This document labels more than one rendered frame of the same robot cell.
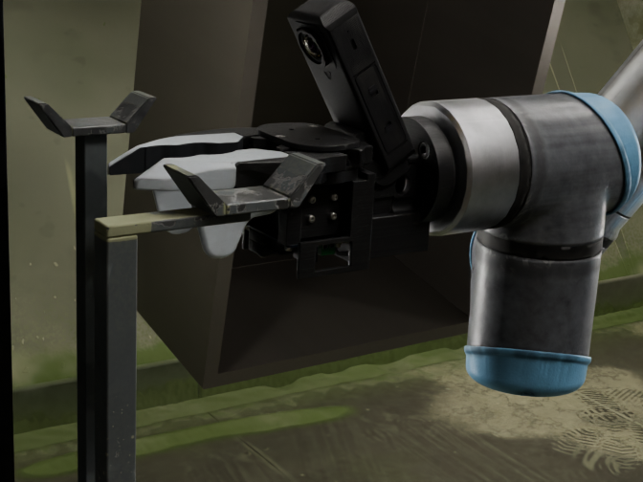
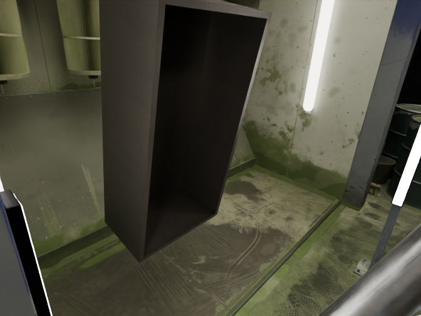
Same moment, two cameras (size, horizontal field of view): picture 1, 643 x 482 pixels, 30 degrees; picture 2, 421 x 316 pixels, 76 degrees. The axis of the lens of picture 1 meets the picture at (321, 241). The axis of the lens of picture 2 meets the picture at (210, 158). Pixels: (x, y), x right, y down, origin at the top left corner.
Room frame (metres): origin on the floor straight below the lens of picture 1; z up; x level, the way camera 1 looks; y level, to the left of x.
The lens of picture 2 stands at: (0.70, 0.11, 1.52)
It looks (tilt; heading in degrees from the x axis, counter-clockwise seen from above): 23 degrees down; 346
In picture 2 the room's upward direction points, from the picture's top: 3 degrees clockwise
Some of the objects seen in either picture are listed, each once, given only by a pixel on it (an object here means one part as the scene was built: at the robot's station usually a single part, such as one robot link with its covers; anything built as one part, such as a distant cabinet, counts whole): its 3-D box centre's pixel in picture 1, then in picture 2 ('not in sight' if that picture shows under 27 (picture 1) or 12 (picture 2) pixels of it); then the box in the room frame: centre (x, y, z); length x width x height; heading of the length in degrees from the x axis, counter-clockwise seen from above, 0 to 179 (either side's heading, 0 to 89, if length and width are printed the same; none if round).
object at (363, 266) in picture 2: not in sight; (371, 271); (1.88, -1.45, 0.01); 0.20 x 0.20 x 0.01; 34
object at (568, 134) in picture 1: (542, 162); not in sight; (0.84, -0.15, 1.07); 0.12 x 0.09 x 0.10; 124
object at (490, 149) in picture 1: (443, 165); not in sight; (0.79, -0.08, 1.07); 0.10 x 0.05 x 0.09; 34
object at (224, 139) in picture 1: (177, 188); not in sight; (0.70, 0.09, 1.07); 0.09 x 0.03 x 0.06; 116
